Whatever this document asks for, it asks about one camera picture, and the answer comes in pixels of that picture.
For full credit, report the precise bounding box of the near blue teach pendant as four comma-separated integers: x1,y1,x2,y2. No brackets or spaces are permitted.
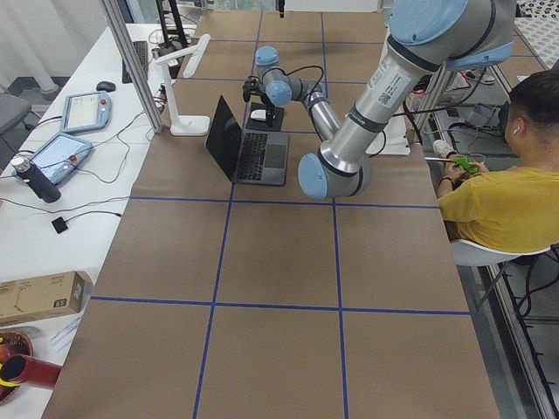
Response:
29,133,93,186

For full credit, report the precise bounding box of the aluminium frame post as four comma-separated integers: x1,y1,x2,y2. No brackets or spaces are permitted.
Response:
100,0,162,134

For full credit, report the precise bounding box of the black mouse pad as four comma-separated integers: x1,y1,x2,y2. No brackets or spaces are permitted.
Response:
245,102,285,132

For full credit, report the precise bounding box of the black keyboard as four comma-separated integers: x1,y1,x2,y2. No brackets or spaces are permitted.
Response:
121,40,149,85

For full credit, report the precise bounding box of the blue teach pendant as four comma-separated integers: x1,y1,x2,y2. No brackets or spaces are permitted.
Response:
29,133,93,186
60,91,112,134

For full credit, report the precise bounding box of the white desk lamp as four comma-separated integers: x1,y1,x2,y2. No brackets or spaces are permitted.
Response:
155,33,211,136

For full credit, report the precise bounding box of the far blue teach pendant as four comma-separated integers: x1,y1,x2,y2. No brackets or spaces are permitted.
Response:
60,91,112,134

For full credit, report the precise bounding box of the person in yellow shirt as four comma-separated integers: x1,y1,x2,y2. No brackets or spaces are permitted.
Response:
437,70,558,253

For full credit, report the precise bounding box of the small black puck device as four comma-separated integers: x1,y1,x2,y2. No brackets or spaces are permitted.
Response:
52,216,69,234

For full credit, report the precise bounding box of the black water bottle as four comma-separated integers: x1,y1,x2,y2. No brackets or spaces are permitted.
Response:
10,156,61,203

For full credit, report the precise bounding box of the red bottle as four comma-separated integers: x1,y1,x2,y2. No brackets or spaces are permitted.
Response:
1,354,62,389

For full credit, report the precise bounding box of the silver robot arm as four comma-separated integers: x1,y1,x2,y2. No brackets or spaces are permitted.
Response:
255,0,516,199

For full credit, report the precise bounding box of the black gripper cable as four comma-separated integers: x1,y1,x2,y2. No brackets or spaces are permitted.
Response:
279,65,328,104

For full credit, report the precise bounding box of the white computer mouse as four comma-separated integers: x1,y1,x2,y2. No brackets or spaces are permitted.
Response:
250,109,266,121

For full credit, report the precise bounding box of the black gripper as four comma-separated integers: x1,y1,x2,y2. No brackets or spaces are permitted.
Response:
242,0,286,127

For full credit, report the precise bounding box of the grey laptop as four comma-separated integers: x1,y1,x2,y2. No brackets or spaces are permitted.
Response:
205,97,289,186

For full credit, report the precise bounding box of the cardboard box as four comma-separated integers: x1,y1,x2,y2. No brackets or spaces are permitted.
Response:
1,271,92,326

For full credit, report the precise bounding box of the woven fruit basket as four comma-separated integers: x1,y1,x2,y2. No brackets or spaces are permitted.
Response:
1,330,33,404

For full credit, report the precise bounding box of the green handled tool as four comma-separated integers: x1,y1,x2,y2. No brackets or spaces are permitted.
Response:
424,157,478,174

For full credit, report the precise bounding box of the black desk mouse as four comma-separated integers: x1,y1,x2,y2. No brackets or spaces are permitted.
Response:
96,80,116,93

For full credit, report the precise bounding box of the white pedestal column base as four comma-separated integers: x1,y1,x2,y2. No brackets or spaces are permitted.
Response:
366,0,411,157

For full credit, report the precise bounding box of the white chair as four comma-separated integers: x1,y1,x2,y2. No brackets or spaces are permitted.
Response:
449,237,556,306

